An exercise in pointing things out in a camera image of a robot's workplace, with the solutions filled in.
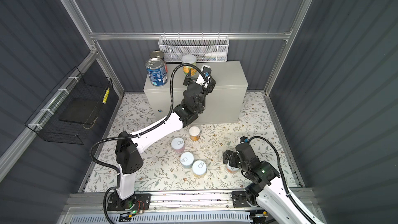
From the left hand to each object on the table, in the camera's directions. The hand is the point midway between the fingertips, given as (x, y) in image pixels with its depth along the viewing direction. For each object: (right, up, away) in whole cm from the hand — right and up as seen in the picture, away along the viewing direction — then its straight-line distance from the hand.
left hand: (198, 73), depth 72 cm
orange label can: (+17, -48, +6) cm, 51 cm away
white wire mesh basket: (+3, +32, +52) cm, 61 cm away
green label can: (-7, -44, +9) cm, 45 cm away
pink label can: (-12, -37, +14) cm, 42 cm away
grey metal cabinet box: (-22, -11, +8) cm, 26 cm away
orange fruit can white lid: (-3, -31, +19) cm, 36 cm away
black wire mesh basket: (-61, -20, -2) cm, 65 cm away
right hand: (+17, -42, +7) cm, 45 cm away
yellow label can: (0, -48, +7) cm, 48 cm away
